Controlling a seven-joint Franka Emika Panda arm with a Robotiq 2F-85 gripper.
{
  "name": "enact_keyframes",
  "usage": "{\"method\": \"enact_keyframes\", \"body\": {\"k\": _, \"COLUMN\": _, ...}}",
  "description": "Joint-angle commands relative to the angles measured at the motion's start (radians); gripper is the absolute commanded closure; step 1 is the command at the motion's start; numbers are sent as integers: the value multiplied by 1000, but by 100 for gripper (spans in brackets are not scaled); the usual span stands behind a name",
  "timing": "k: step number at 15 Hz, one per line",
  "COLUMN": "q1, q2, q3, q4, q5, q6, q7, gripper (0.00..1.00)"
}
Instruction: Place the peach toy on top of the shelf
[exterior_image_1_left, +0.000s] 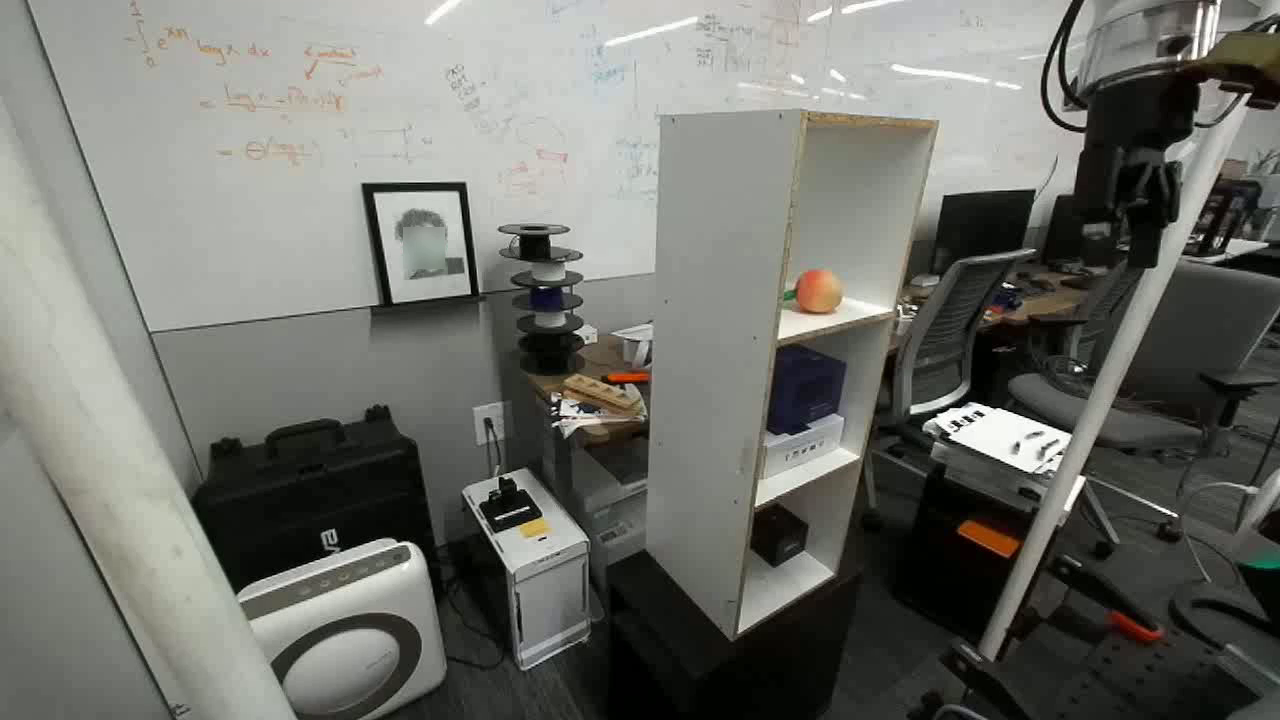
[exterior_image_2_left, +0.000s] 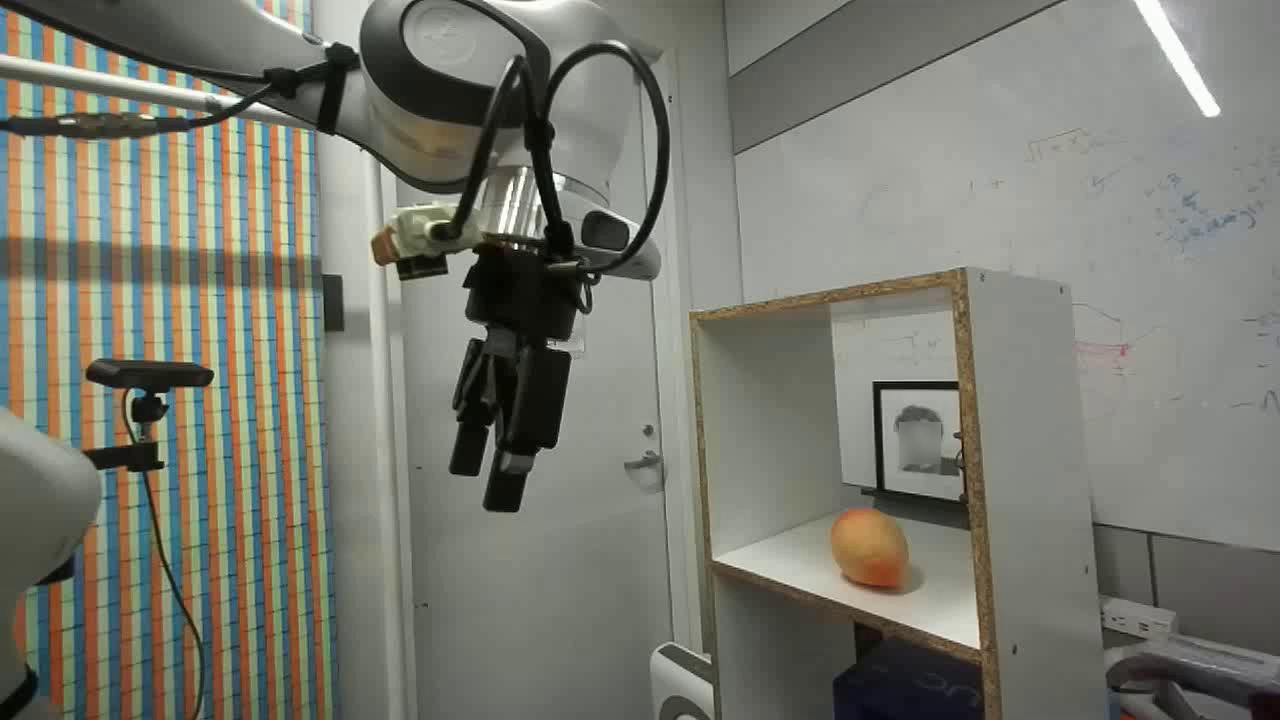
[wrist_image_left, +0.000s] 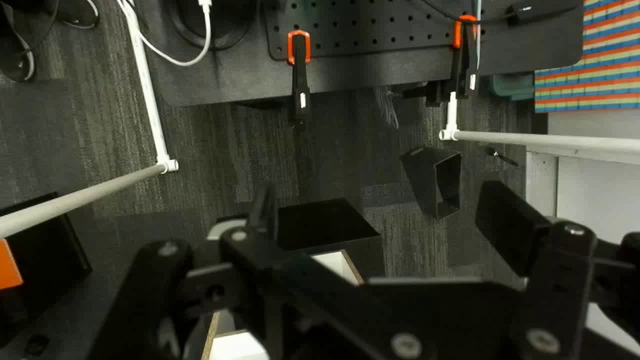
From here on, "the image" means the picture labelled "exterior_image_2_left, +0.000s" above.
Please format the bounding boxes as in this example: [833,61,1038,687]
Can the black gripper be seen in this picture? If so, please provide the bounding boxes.
[449,244,598,516]

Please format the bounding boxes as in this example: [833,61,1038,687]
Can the orange peach toy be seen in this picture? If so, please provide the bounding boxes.
[827,506,918,595]

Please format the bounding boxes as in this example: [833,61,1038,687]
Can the white rounded robot base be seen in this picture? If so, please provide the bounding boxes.
[0,404,106,720]

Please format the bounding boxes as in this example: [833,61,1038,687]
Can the white wooden shelf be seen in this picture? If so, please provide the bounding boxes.
[687,266,1111,720]

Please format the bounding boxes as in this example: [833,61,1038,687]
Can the white door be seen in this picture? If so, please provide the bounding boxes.
[395,53,680,720]

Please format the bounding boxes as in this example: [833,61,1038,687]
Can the white grey device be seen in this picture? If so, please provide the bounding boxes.
[647,635,719,720]

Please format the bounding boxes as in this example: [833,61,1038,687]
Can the colourful striped backdrop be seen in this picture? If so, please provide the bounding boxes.
[0,0,342,720]

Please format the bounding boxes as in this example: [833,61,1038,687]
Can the framed black white portrait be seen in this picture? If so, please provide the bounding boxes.
[871,377,970,507]

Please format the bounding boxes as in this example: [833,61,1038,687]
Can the dark blue box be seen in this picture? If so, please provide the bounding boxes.
[833,635,988,720]

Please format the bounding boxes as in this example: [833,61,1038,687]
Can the small white box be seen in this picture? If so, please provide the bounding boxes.
[1099,595,1183,646]

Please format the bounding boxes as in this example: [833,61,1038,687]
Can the white whiteboard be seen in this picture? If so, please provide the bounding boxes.
[730,0,1280,561]

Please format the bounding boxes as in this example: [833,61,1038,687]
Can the silver door handle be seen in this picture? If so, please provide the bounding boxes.
[620,450,670,493]

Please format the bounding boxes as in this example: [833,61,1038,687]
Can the tan wrist camera block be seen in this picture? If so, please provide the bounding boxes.
[370,202,461,282]

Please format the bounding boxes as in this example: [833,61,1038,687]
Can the black camera on stand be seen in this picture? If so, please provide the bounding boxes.
[83,357,222,398]

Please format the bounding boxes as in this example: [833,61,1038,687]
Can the black camera stand clamp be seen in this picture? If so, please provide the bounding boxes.
[83,390,173,479]

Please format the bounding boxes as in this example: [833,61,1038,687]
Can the thin black camera cable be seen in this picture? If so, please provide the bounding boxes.
[138,467,218,720]

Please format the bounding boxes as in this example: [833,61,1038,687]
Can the grey curved handle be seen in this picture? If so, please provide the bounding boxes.
[1099,633,1280,720]

